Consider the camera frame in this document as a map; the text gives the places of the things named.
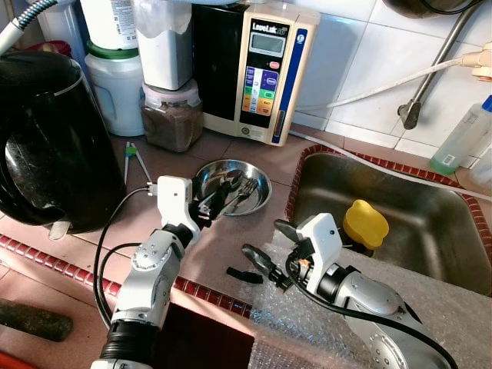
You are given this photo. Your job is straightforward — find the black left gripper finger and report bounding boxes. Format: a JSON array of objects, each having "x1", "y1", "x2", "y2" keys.
[
  {"x1": 206, "y1": 194, "x2": 239, "y2": 225},
  {"x1": 201, "y1": 175, "x2": 247, "y2": 208}
]

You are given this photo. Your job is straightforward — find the white green training chopsticks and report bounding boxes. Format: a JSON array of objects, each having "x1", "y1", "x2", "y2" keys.
[{"x1": 123, "y1": 141, "x2": 153, "y2": 186}]

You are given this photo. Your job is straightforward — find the small black clip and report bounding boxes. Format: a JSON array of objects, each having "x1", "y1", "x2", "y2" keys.
[{"x1": 226, "y1": 266, "x2": 263, "y2": 284}]

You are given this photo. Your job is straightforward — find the round steel bowl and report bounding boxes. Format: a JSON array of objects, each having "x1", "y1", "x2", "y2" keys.
[{"x1": 192, "y1": 159, "x2": 272, "y2": 217}]

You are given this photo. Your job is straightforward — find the yellow plastic sink object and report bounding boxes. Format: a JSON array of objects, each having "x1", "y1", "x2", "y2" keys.
[{"x1": 343, "y1": 199, "x2": 390, "y2": 251}]

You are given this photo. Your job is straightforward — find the glass jar brown powder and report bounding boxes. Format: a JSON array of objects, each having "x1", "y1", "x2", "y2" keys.
[{"x1": 141, "y1": 83, "x2": 205, "y2": 153}]

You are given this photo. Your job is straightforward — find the beige water ioniser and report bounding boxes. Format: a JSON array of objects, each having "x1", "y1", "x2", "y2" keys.
[{"x1": 192, "y1": 0, "x2": 322, "y2": 147}]

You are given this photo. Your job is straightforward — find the stainless steel sink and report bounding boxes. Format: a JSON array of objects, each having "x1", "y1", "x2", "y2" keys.
[{"x1": 286, "y1": 146, "x2": 492, "y2": 298}]

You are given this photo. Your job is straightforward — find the white jar green lid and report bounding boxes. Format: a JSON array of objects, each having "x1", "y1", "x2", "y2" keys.
[{"x1": 83, "y1": 40, "x2": 147, "y2": 138}]

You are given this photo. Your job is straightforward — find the red mosaic tile trim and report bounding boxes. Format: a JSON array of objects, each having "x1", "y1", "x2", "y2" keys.
[{"x1": 0, "y1": 234, "x2": 254, "y2": 320}]

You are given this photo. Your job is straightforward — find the black electric kettle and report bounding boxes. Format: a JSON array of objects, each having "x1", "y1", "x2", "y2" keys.
[{"x1": 0, "y1": 52, "x2": 128, "y2": 241}]

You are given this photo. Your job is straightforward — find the grey metal spout pipe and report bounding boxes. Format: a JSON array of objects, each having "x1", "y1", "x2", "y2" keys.
[{"x1": 397, "y1": 0, "x2": 481, "y2": 130}]

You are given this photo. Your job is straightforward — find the small clear plastic container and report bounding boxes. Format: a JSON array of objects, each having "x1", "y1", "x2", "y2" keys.
[{"x1": 465, "y1": 146, "x2": 492, "y2": 189}]

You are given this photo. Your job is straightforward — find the clear bottle blue cap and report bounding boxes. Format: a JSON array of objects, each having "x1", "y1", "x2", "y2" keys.
[{"x1": 429, "y1": 96, "x2": 492, "y2": 176}]

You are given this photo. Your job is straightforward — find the dark green long object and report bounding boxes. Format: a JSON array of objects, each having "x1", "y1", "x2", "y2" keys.
[{"x1": 0, "y1": 300, "x2": 75, "y2": 343}]

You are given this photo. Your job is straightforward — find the white labelled bottle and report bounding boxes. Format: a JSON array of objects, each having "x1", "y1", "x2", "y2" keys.
[{"x1": 79, "y1": 0, "x2": 139, "y2": 51}]

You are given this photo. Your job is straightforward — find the red plastic container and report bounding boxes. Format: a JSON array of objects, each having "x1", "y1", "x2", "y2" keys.
[{"x1": 22, "y1": 40, "x2": 74, "y2": 59}]

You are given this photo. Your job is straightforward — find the beige tap diverter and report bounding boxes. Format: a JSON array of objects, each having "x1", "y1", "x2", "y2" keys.
[{"x1": 460, "y1": 42, "x2": 492, "y2": 83}]

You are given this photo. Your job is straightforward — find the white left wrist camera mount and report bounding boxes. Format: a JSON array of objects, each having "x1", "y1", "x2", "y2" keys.
[{"x1": 156, "y1": 176, "x2": 193, "y2": 230}]

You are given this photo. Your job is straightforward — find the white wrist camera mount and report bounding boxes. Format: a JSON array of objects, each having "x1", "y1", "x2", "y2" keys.
[
  {"x1": 294, "y1": 213, "x2": 343, "y2": 285},
  {"x1": 156, "y1": 176, "x2": 193, "y2": 230}
]

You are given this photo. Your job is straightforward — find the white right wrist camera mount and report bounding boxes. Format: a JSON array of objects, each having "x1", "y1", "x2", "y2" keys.
[{"x1": 294, "y1": 213, "x2": 343, "y2": 285}]

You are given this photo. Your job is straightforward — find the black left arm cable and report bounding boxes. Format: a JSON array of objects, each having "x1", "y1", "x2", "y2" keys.
[{"x1": 94, "y1": 187, "x2": 160, "y2": 327}]

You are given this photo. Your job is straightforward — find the white water hose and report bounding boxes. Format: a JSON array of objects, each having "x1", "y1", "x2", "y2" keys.
[{"x1": 296, "y1": 48, "x2": 492, "y2": 112}]

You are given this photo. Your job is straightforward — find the grey corrugated hose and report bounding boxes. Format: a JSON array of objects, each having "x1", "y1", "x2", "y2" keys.
[{"x1": 0, "y1": 0, "x2": 58, "y2": 56}]

